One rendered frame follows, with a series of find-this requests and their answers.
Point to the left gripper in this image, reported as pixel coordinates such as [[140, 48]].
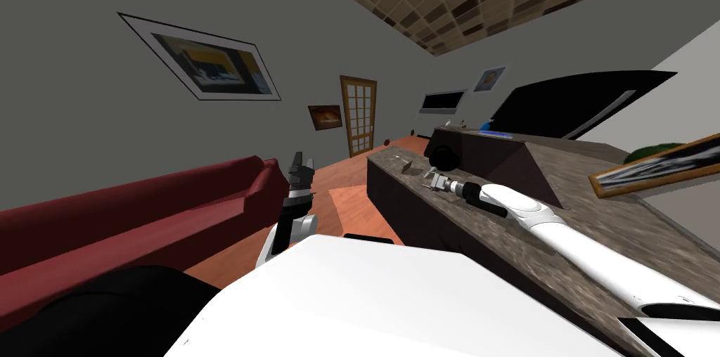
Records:
[[300, 181]]

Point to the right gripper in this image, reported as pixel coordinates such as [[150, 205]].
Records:
[[442, 184]]

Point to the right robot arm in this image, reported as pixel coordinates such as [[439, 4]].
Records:
[[585, 250]]

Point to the black round object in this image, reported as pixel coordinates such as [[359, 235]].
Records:
[[444, 158]]

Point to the small grey metal object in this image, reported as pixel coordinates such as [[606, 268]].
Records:
[[405, 164]]

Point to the wooden door with glass panes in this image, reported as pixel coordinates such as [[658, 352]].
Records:
[[359, 115]]

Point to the dark brown wedge box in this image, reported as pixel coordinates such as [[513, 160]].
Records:
[[506, 163]]

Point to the blue flat object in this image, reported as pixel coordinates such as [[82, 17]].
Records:
[[495, 134]]

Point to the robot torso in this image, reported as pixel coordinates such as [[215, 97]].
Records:
[[365, 301]]

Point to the large black television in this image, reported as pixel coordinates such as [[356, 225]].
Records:
[[562, 104]]

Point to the brown stone sideboard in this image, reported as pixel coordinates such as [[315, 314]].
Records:
[[596, 222]]

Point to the red sofa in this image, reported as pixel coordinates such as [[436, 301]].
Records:
[[129, 222]]

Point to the green plant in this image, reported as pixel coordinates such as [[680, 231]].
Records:
[[652, 152]]

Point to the wooden-framed black-and-white picture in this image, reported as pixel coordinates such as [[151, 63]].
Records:
[[658, 168]]

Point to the small orange wall picture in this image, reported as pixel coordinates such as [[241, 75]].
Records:
[[325, 117]]

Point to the white-framed black wall screen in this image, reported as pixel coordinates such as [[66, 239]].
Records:
[[442, 101]]

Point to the small portrait wall picture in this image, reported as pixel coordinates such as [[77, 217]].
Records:
[[489, 79]]

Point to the large white-framed wall picture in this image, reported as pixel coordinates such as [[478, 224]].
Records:
[[208, 62]]

